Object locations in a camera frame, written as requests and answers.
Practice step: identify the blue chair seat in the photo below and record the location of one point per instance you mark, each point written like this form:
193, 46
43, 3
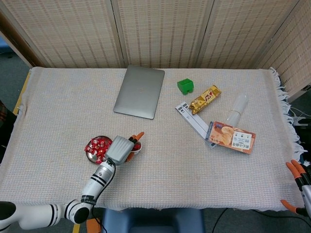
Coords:
150, 221

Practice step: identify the white paper cup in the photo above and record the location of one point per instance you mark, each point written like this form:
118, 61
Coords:
139, 151

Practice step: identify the green toy block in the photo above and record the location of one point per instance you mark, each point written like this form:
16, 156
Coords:
184, 85

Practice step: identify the orange potato chips box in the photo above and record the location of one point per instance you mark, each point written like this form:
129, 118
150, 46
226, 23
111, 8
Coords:
230, 138

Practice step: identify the woven folding screen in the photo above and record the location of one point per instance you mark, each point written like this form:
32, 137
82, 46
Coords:
170, 31

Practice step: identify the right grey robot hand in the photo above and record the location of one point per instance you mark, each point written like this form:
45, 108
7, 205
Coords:
306, 184

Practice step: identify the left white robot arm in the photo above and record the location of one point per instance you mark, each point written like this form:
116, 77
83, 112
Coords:
96, 182

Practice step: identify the gold snack packet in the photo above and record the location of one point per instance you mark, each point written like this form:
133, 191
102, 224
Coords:
205, 99

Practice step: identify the grey closed laptop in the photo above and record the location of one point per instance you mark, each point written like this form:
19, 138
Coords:
139, 92

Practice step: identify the orange block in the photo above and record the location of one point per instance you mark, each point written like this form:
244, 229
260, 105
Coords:
94, 227

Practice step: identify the white flat paper box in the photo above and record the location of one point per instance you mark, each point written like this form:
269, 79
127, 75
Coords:
192, 119

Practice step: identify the metal dish of red candies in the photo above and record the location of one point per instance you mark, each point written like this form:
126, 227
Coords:
91, 156

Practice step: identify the beige woven tablecloth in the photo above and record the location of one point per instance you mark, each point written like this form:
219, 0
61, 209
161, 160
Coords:
170, 170

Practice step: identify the white plastic clamp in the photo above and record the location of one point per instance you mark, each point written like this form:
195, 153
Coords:
297, 120

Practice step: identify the red candy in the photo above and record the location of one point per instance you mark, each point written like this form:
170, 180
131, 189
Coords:
100, 151
94, 142
138, 146
89, 149
99, 160
104, 143

